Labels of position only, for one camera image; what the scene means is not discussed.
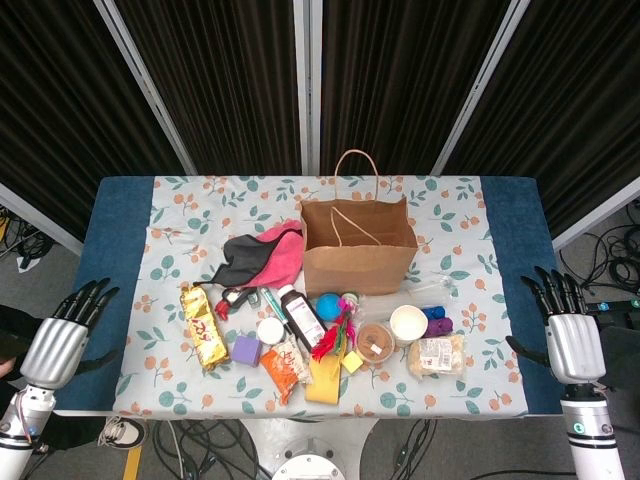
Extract brown paper bag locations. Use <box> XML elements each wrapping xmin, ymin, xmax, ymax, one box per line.
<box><xmin>299</xmin><ymin>148</ymin><xmax>419</xmax><ymax>297</ymax></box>

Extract pink towel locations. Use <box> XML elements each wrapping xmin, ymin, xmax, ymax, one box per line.
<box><xmin>252</xmin><ymin>219</ymin><xmax>305</xmax><ymax>289</ymax></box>

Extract white paper cup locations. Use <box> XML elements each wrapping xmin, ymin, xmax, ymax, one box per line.
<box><xmin>389</xmin><ymin>304</ymin><xmax>430</xmax><ymax>350</ymax></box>

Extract colourful feather shuttlecock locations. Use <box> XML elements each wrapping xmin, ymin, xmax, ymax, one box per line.
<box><xmin>310</xmin><ymin>293</ymin><xmax>362</xmax><ymax>362</ymax></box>

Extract green white tube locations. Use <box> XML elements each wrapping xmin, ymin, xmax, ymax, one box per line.
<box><xmin>260</xmin><ymin>286</ymin><xmax>293</xmax><ymax>336</ymax></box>

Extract dark ribbed partition panel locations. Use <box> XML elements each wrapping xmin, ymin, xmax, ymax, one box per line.
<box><xmin>94</xmin><ymin>0</ymin><xmax>321</xmax><ymax>177</ymax></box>
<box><xmin>432</xmin><ymin>0</ymin><xmax>640</xmax><ymax>251</ymax></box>
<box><xmin>299</xmin><ymin>0</ymin><xmax>511</xmax><ymax>177</ymax></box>
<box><xmin>0</xmin><ymin>0</ymin><xmax>196</xmax><ymax>256</ymax></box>

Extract gold biscuit package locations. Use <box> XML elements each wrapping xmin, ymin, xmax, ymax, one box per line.
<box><xmin>179</xmin><ymin>285</ymin><xmax>231</xmax><ymax>371</ymax></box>

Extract yellow sponge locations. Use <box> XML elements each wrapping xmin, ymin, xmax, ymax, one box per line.
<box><xmin>304</xmin><ymin>352</ymin><xmax>344</xmax><ymax>405</ymax></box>

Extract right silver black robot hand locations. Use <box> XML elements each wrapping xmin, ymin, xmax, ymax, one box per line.
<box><xmin>505</xmin><ymin>266</ymin><xmax>607</xmax><ymax>386</ymax></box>

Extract purple foam cube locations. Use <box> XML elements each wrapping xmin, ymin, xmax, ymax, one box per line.
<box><xmin>230</xmin><ymin>334</ymin><xmax>264</xmax><ymax>368</ymax></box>

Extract orange white snack packet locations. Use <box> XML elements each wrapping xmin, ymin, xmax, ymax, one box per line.
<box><xmin>259</xmin><ymin>335</ymin><xmax>314</xmax><ymax>406</ymax></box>

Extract brown medicine bottle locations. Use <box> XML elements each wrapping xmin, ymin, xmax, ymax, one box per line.
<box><xmin>277</xmin><ymin>283</ymin><xmax>329</xmax><ymax>352</ymax></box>

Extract black power strip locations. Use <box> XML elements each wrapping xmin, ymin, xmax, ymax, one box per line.
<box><xmin>584</xmin><ymin>297</ymin><xmax>640</xmax><ymax>316</ymax></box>

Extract blue table cover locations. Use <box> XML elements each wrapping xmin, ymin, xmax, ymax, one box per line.
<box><xmin>52</xmin><ymin>174</ymin><xmax>564</xmax><ymax>416</ymax></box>

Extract yellow foam cube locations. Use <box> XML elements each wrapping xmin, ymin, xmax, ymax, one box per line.
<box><xmin>341</xmin><ymin>349</ymin><xmax>365</xmax><ymax>375</ymax></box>

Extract floral print tablecloth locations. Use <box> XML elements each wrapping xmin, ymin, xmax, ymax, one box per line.
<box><xmin>112</xmin><ymin>174</ymin><xmax>529</xmax><ymax>419</ymax></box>

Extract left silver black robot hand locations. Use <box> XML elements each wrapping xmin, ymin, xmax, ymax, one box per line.
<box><xmin>19</xmin><ymin>277</ymin><xmax>121</xmax><ymax>391</ymax></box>

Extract white black sneaker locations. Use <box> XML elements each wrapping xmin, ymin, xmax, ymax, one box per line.
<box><xmin>97</xmin><ymin>416</ymin><xmax>149</xmax><ymax>449</ymax></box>

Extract black floor cable tangle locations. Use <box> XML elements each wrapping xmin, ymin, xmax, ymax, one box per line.
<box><xmin>559</xmin><ymin>199</ymin><xmax>640</xmax><ymax>296</ymax></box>
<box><xmin>0</xmin><ymin>204</ymin><xmax>51</xmax><ymax>271</ymax></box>
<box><xmin>149</xmin><ymin>418</ymin><xmax>266</xmax><ymax>480</ymax></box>
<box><xmin>387</xmin><ymin>418</ymin><xmax>441</xmax><ymax>480</ymax></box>

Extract clear jar of rubber bands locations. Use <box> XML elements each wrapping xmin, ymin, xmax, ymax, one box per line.
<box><xmin>354</xmin><ymin>321</ymin><xmax>397</xmax><ymax>365</ymax></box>

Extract blue ball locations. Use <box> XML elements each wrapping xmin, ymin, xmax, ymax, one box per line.
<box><xmin>315</xmin><ymin>293</ymin><xmax>344</xmax><ymax>321</ymax></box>

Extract black bottle with red cap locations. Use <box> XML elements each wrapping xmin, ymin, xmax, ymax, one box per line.
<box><xmin>215</xmin><ymin>287</ymin><xmax>251</xmax><ymax>322</ymax></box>

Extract clear plastic straw bundle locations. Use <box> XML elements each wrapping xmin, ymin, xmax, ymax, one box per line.
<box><xmin>359</xmin><ymin>277</ymin><xmax>459</xmax><ymax>321</ymax></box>

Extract black grey cloth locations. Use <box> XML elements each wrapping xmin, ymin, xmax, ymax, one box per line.
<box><xmin>193</xmin><ymin>234</ymin><xmax>289</xmax><ymax>289</ymax></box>

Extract purple building block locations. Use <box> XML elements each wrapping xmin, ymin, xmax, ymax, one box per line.
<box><xmin>424</xmin><ymin>317</ymin><xmax>454</xmax><ymax>339</ymax></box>

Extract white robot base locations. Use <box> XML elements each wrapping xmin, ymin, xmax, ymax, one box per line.
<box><xmin>239</xmin><ymin>417</ymin><xmax>381</xmax><ymax>480</ymax></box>

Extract small round staples jar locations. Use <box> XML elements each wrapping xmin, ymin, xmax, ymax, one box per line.
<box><xmin>256</xmin><ymin>317</ymin><xmax>286</xmax><ymax>346</ymax></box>

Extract clear bagged pastry pack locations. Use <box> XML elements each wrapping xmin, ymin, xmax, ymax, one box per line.
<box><xmin>407</xmin><ymin>334</ymin><xmax>466</xmax><ymax>379</ymax></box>

